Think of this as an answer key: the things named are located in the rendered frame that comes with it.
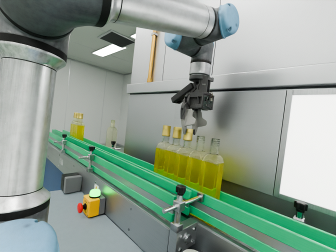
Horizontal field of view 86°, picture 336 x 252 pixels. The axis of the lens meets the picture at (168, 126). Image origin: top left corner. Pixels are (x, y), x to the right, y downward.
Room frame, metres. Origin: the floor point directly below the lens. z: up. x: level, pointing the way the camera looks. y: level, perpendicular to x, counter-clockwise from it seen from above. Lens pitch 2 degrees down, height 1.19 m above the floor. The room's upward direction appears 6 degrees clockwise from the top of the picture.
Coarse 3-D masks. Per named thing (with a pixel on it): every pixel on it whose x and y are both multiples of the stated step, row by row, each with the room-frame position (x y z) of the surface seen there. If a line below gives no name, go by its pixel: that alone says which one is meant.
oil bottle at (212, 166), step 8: (208, 160) 0.58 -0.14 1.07; (216, 160) 0.56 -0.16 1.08; (208, 168) 0.57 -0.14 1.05; (216, 168) 0.56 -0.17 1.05; (200, 176) 0.59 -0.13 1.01; (208, 176) 0.57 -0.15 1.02; (216, 176) 0.57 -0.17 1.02; (200, 184) 0.59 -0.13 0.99; (208, 184) 0.57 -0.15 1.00; (216, 184) 0.57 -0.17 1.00; (208, 192) 0.57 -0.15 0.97; (216, 192) 0.58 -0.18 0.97
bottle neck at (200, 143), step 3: (198, 135) 0.65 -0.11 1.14; (198, 138) 0.63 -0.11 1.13; (201, 138) 0.62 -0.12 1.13; (204, 138) 0.63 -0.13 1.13; (198, 141) 0.63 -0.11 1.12; (201, 141) 0.62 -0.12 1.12; (198, 144) 0.63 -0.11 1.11; (201, 144) 0.62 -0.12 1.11; (195, 147) 0.64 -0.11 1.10; (198, 147) 0.63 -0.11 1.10; (201, 147) 0.62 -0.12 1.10
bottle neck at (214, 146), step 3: (213, 138) 0.59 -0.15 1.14; (216, 138) 0.60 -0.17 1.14; (213, 141) 0.58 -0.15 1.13; (216, 141) 0.58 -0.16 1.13; (219, 141) 0.59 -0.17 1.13; (210, 144) 0.60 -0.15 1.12; (213, 144) 0.58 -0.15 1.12; (216, 144) 0.58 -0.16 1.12; (210, 147) 0.59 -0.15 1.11; (213, 147) 0.58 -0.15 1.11; (216, 147) 0.58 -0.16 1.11; (210, 150) 0.59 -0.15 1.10; (213, 150) 0.58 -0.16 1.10; (216, 150) 0.58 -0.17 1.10; (216, 153) 0.58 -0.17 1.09
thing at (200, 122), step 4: (196, 112) 0.69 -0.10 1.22; (200, 112) 0.68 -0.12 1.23; (196, 116) 0.69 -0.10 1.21; (200, 116) 0.68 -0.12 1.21; (196, 120) 0.69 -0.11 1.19; (200, 120) 0.68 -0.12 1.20; (204, 120) 0.67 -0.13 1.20; (196, 124) 0.69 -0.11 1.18; (200, 124) 0.68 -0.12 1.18; (204, 124) 0.67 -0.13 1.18; (192, 128) 0.70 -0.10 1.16; (196, 128) 0.70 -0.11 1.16
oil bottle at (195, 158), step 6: (192, 150) 0.63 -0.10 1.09; (198, 150) 0.62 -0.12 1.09; (192, 156) 0.62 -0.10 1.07; (198, 156) 0.61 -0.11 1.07; (192, 162) 0.62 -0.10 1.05; (198, 162) 0.60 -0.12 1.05; (192, 168) 0.62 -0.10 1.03; (198, 168) 0.60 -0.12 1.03; (186, 174) 0.63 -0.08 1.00; (192, 174) 0.62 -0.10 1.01; (198, 174) 0.60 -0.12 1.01; (186, 180) 0.63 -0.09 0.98; (192, 180) 0.61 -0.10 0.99; (198, 180) 0.60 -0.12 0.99; (192, 186) 0.61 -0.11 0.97; (198, 186) 0.60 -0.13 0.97
